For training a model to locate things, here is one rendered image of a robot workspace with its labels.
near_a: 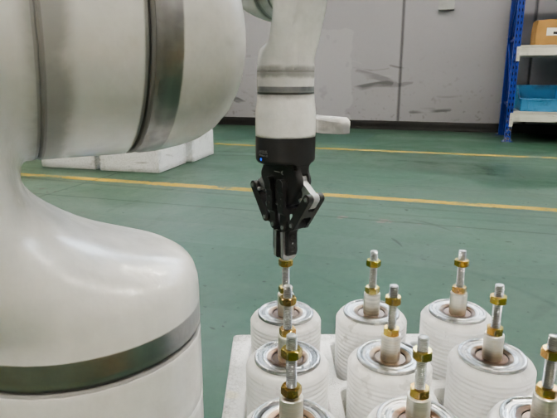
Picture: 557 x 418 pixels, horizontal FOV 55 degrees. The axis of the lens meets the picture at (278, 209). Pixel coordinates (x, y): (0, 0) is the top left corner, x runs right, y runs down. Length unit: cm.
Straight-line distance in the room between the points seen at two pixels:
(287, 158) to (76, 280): 48
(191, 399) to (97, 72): 12
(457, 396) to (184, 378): 49
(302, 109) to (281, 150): 5
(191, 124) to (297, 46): 45
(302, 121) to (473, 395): 36
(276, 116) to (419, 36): 508
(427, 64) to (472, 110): 64
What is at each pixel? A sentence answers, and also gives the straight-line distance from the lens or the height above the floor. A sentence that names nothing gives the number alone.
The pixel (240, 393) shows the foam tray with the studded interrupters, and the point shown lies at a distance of 70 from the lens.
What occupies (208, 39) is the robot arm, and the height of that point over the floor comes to 58.
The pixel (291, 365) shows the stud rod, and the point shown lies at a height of 32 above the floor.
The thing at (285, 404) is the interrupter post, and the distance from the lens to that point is 51.
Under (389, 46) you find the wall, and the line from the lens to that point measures 569.
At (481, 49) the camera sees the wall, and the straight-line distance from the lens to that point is 567.
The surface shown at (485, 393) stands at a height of 23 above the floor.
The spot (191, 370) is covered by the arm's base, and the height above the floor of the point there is 46.
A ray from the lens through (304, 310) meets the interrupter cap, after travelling 74.
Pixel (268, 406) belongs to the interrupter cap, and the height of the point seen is 25.
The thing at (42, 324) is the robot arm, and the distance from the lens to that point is 17.
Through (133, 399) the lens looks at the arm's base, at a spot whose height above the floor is 46.
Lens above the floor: 57
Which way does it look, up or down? 14 degrees down
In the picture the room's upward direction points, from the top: straight up
